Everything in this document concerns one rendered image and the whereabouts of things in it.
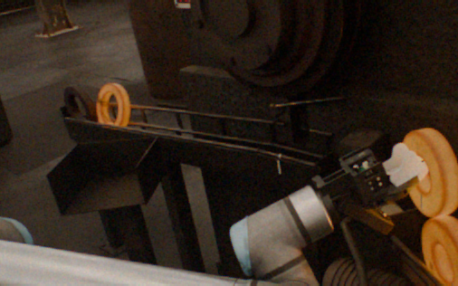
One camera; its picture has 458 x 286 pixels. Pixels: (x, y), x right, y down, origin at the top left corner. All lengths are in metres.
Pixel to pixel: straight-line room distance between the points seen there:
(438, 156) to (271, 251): 0.31
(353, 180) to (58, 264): 0.48
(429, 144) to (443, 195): 0.09
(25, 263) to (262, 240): 0.35
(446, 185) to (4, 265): 0.69
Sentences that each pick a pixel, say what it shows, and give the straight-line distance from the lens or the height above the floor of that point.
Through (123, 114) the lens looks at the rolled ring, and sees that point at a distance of 2.00.
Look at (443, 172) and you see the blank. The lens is 0.90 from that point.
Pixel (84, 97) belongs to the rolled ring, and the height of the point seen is 0.73.
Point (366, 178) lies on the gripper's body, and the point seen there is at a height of 0.88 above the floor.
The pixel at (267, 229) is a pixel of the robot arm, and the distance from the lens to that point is 0.87.
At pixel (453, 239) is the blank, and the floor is 0.79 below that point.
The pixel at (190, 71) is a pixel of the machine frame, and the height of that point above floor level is 0.87.
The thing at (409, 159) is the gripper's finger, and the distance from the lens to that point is 0.91.
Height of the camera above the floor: 1.32
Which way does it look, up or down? 26 degrees down
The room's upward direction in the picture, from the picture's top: 8 degrees counter-clockwise
